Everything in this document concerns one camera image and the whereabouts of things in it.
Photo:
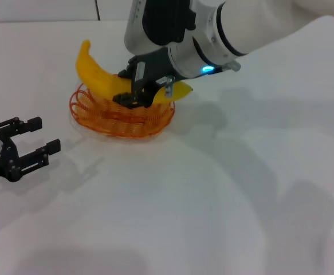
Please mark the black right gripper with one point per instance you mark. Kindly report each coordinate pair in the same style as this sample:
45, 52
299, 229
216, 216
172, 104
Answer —
158, 66

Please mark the yellow banana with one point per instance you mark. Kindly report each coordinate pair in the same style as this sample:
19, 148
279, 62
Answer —
98, 74

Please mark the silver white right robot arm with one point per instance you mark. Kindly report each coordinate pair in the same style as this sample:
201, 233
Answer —
241, 28

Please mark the right wrist camera unit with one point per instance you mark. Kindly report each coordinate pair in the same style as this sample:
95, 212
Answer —
161, 23

